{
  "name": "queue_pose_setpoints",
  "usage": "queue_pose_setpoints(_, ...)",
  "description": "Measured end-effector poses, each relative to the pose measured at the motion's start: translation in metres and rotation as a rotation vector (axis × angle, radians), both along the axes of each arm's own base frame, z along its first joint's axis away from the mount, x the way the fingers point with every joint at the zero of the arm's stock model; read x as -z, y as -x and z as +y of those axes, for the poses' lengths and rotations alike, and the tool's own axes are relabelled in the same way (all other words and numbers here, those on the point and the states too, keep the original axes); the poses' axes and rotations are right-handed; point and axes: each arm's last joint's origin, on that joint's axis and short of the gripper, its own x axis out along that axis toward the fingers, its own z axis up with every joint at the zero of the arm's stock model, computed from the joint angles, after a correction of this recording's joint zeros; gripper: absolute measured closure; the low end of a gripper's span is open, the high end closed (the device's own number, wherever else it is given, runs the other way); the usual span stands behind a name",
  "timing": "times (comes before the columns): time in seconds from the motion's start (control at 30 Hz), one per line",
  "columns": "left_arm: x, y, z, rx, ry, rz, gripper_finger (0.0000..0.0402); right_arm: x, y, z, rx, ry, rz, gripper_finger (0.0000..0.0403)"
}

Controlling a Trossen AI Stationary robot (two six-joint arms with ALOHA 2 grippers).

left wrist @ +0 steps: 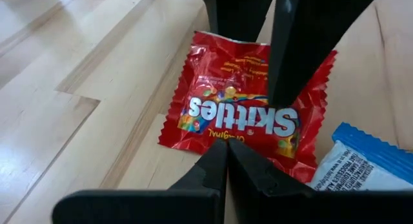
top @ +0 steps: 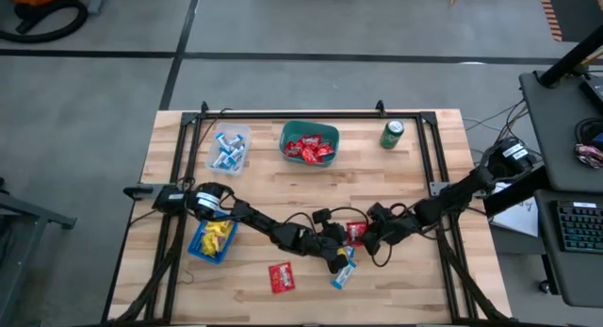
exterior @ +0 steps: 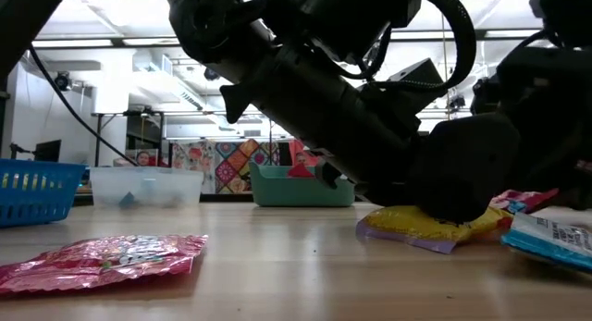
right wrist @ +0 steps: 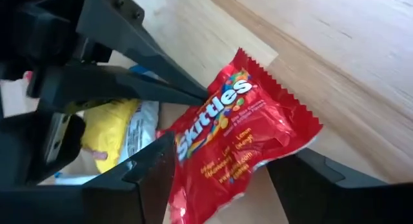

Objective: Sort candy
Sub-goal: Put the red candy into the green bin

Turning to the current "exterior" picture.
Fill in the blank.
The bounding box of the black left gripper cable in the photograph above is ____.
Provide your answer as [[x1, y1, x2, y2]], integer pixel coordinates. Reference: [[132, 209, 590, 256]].
[[318, 0, 492, 93]]

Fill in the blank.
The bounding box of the colourful patchwork quilt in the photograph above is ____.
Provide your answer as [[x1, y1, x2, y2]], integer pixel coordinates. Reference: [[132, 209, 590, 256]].
[[170, 138, 281, 196]]

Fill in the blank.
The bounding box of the blue plastic basket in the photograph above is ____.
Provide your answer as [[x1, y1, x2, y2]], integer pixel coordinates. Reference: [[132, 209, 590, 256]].
[[0, 158, 88, 228]]

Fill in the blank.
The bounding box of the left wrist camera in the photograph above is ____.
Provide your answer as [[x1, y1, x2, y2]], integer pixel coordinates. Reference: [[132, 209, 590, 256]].
[[300, 0, 423, 58]]

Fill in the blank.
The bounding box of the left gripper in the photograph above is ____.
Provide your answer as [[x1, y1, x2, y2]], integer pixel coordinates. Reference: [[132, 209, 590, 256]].
[[252, 43, 420, 192]]

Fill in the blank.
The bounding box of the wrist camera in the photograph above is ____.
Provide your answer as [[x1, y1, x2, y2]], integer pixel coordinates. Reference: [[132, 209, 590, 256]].
[[300, 0, 423, 58], [470, 75, 503, 117]]

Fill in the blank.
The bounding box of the teal plastic bin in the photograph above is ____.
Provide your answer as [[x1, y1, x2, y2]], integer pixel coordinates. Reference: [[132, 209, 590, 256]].
[[249, 161, 357, 208]]

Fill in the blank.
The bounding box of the black workbench frame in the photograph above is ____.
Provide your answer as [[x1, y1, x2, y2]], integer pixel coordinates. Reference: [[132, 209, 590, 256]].
[[92, 106, 288, 169]]

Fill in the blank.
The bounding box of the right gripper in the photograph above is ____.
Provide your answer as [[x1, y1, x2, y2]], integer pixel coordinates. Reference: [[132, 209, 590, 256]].
[[497, 45, 592, 209]]

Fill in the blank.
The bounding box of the clear plastic container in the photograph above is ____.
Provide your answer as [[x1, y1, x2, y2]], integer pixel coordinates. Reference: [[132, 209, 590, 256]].
[[90, 167, 204, 209]]

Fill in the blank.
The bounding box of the yellow Sour Patch candy pack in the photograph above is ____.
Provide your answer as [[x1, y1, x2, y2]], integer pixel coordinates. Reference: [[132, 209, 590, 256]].
[[354, 204, 515, 255]]

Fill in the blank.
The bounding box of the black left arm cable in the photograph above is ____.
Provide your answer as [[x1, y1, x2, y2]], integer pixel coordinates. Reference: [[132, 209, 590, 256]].
[[27, 45, 140, 168]]

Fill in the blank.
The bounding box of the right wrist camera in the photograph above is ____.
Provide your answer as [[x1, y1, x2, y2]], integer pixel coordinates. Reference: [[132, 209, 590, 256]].
[[470, 75, 503, 117]]

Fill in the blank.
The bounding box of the red cloth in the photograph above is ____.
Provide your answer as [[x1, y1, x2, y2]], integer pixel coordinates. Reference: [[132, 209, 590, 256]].
[[289, 139, 320, 167]]

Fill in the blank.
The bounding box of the black monitor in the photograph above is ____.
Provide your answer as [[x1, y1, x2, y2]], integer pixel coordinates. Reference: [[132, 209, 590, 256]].
[[34, 139, 63, 163]]

